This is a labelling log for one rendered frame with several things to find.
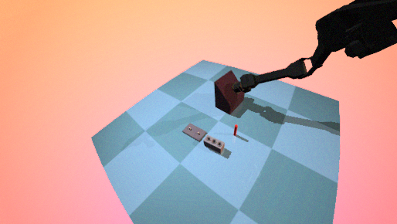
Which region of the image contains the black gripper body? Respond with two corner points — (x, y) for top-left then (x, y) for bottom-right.
(315, 0), (396, 50)

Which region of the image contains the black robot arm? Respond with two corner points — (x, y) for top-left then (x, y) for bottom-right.
(231, 9), (397, 95)

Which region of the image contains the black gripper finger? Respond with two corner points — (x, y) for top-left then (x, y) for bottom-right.
(327, 0), (397, 46)

